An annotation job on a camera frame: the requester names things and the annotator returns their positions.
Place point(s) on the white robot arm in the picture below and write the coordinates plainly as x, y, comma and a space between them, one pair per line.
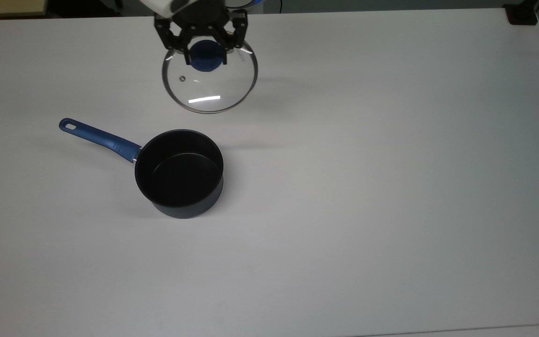
159, 5

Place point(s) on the black table clamp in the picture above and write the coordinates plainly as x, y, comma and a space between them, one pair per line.
522, 14

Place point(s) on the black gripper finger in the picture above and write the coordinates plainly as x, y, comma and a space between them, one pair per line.
237, 30
169, 35

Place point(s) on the glass lid with blue knob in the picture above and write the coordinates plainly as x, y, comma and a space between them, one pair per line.
213, 89

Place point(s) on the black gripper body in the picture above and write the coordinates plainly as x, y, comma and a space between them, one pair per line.
201, 16

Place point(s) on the wooden board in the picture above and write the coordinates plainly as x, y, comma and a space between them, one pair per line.
7, 7

